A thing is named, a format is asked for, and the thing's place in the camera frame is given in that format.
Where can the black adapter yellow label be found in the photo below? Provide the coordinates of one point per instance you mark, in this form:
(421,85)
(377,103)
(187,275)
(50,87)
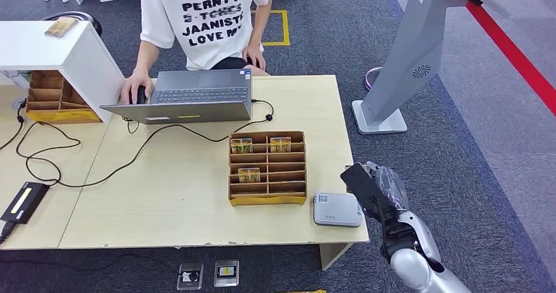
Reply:
(25,202)

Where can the floor socket with yellow label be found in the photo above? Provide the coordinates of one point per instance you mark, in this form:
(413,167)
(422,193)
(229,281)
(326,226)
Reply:
(226,273)

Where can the grey white card reader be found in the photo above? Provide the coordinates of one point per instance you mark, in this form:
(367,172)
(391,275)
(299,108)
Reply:
(336,210)

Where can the wooden card organizer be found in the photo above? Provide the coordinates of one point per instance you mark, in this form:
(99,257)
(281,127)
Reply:
(267,200)
(47,100)

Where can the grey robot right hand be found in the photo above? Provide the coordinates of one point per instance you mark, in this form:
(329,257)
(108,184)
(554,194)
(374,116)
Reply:
(391,187)

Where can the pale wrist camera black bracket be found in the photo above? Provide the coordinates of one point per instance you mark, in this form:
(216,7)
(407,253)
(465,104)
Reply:
(365,189)

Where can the person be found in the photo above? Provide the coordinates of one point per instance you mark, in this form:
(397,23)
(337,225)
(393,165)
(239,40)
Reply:
(213,26)

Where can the beige table leg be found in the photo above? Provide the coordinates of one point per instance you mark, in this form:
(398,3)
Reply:
(332,254)

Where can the gold patterned card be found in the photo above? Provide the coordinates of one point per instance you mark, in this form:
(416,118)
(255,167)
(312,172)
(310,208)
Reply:
(61,27)

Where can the grey laptop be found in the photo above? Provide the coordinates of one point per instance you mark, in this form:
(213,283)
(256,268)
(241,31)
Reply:
(200,92)

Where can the person's left hand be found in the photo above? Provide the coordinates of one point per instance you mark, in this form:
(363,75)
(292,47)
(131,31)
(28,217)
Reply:
(255,56)

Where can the person's right hand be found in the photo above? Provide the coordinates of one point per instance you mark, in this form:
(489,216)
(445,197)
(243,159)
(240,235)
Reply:
(137,79)

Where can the grey kiosk stand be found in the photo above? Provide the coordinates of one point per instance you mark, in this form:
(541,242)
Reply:
(412,52)

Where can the black round stool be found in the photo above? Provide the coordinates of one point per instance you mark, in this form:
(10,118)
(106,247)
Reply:
(89,18)

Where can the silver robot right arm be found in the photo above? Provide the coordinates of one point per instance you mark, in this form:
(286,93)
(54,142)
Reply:
(417,265)

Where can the white shelf box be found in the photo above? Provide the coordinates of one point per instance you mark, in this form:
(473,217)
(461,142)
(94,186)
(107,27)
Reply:
(78,56)

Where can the gold room key card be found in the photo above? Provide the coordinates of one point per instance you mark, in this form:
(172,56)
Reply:
(280,144)
(249,175)
(241,146)

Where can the red barrier belt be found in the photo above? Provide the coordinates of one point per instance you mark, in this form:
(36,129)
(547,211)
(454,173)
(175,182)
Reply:
(512,54)

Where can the person's right forearm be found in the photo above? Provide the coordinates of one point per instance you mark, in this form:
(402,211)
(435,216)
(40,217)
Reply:
(147,54)

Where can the black computer mouse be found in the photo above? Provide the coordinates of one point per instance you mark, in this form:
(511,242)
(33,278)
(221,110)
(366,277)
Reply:
(140,95)

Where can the person's left forearm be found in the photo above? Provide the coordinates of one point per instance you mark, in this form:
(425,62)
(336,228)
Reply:
(260,22)

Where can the floor socket with white plug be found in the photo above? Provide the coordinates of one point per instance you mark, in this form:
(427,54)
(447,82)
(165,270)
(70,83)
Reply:
(190,276)

